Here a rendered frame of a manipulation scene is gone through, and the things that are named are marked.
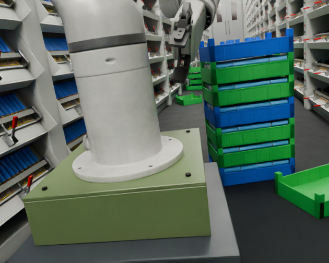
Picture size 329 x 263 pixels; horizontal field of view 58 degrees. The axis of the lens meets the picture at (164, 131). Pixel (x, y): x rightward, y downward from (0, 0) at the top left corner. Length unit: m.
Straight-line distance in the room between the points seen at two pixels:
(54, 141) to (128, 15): 0.80
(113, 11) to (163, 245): 0.32
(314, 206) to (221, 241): 0.62
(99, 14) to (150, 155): 0.22
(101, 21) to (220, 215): 0.33
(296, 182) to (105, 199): 0.88
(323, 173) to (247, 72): 0.48
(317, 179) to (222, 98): 0.47
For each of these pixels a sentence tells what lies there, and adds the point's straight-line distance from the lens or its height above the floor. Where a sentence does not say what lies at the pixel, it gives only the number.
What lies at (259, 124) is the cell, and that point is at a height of 0.23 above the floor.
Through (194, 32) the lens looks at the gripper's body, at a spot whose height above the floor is 0.56.
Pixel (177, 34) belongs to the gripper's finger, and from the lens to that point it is 0.57.
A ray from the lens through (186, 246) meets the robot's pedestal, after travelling 0.42.
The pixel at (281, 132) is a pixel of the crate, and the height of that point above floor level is 0.19.
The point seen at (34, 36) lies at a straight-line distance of 1.17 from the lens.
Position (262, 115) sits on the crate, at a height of 0.26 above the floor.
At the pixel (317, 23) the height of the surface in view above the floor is 0.60.
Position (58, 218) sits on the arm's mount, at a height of 0.32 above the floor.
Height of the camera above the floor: 0.53
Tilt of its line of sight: 15 degrees down
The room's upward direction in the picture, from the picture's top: 7 degrees counter-clockwise
